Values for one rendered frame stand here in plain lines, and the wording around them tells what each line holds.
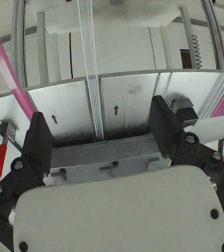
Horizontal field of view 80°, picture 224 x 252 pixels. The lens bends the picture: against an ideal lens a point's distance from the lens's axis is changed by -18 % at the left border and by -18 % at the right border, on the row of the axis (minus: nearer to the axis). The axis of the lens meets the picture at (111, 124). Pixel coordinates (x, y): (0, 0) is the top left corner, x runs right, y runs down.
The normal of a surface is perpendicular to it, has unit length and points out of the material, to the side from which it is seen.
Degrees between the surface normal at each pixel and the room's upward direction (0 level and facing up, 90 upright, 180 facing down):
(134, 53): 90
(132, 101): 46
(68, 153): 136
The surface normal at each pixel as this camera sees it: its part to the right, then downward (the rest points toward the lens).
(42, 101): 0.17, 0.81
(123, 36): 0.11, 0.18
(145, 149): -0.01, -0.57
